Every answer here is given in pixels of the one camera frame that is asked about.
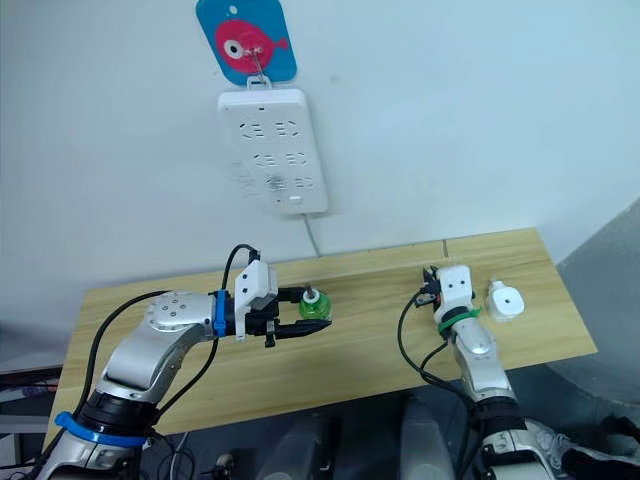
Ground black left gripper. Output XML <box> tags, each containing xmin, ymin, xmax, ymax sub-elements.
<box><xmin>244</xmin><ymin>286</ymin><xmax>333</xmax><ymax>349</ymax></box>

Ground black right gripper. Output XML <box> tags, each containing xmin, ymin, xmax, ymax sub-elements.
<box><xmin>413</xmin><ymin>276</ymin><xmax>442</xmax><ymax>307</ymax></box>

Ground green liquid repellent bottle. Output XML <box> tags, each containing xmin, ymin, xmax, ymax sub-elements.
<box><xmin>297</xmin><ymin>283</ymin><xmax>333</xmax><ymax>322</ymax></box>

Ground white mosquito repellent heater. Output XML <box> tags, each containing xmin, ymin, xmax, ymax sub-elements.
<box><xmin>486</xmin><ymin>277</ymin><xmax>525</xmax><ymax>323</ymax></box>

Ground green right wrist zip tie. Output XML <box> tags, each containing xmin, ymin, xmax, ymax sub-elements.
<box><xmin>437</xmin><ymin>307</ymin><xmax>482</xmax><ymax>335</ymax></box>

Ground blue left wrist clamp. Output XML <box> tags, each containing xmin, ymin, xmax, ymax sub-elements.
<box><xmin>212</xmin><ymin>289</ymin><xmax>229</xmax><ymax>335</ymax></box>

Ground grey rounded shape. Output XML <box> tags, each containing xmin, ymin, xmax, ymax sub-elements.
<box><xmin>272</xmin><ymin>414</ymin><xmax>336</xmax><ymax>480</ymax></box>
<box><xmin>399</xmin><ymin>397</ymin><xmax>456</xmax><ymax>480</ymax></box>

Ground white power strip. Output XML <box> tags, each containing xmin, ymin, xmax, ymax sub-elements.
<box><xmin>217</xmin><ymin>74</ymin><xmax>330</xmax><ymax>217</ymax></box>

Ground black shoe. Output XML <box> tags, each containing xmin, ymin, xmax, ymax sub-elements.
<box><xmin>562</xmin><ymin>414</ymin><xmax>640</xmax><ymax>480</ymax></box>

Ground grey metal shelf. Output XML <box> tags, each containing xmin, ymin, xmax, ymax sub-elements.
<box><xmin>0</xmin><ymin>367</ymin><xmax>64</xmax><ymax>469</ymax></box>

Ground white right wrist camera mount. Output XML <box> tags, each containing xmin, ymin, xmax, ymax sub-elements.
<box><xmin>432</xmin><ymin>265</ymin><xmax>475</xmax><ymax>325</ymax></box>

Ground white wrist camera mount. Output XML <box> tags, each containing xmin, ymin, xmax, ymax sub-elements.
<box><xmin>233</xmin><ymin>260</ymin><xmax>279</xmax><ymax>342</ymax></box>
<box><xmin>432</xmin><ymin>265</ymin><xmax>475</xmax><ymax>325</ymax></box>

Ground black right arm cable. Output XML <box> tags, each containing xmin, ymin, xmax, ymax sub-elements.
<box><xmin>397</xmin><ymin>266</ymin><xmax>481</xmax><ymax>480</ymax></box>

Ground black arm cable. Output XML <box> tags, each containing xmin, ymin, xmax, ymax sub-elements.
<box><xmin>397</xmin><ymin>266</ymin><xmax>481</xmax><ymax>480</ymax></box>
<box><xmin>29</xmin><ymin>243</ymin><xmax>262</xmax><ymax>480</ymax></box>

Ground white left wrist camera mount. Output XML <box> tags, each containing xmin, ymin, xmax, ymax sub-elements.
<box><xmin>233</xmin><ymin>260</ymin><xmax>279</xmax><ymax>342</ymax></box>

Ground white power strip cable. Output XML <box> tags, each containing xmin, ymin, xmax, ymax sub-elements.
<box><xmin>301</xmin><ymin>213</ymin><xmax>323</xmax><ymax>259</ymax></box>

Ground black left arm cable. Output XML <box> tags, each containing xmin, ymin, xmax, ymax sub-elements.
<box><xmin>29</xmin><ymin>243</ymin><xmax>262</xmax><ymax>480</ymax></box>

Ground metal wire hook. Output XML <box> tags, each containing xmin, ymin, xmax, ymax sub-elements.
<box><xmin>244</xmin><ymin>45</ymin><xmax>267</xmax><ymax>81</ymax></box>

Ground blue fish wall hook plaque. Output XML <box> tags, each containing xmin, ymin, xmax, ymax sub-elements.
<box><xmin>194</xmin><ymin>0</ymin><xmax>299</xmax><ymax>85</ymax></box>

